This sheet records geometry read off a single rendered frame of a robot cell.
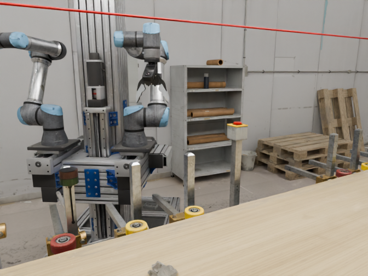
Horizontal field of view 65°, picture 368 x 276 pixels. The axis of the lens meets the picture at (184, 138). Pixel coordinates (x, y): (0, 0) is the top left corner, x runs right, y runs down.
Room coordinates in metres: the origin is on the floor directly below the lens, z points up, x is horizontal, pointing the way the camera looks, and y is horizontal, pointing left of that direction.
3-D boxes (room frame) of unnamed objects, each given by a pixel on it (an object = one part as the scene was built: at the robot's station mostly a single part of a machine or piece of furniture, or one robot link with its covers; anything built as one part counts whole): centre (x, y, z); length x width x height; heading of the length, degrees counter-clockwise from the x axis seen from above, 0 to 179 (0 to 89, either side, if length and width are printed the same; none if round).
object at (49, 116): (1.73, 0.79, 1.21); 0.13 x 0.12 x 0.14; 79
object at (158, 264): (0.72, 0.06, 0.91); 0.09 x 0.07 x 0.02; 63
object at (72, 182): (0.93, 0.39, 1.10); 0.06 x 0.06 x 0.02
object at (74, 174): (0.93, 0.39, 1.13); 0.06 x 0.06 x 0.02
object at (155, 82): (1.38, 0.14, 1.46); 0.09 x 0.08 x 0.12; 176
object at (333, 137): (1.70, -0.90, 0.86); 0.04 x 0.04 x 0.48; 29
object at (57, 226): (1.06, 0.50, 0.84); 0.43 x 0.03 x 0.04; 29
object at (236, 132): (1.34, -0.25, 1.18); 0.07 x 0.07 x 0.08; 29
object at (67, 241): (0.88, 0.41, 0.85); 0.08 x 0.08 x 0.11
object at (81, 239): (0.96, 0.43, 0.85); 0.14 x 0.06 x 0.05; 119
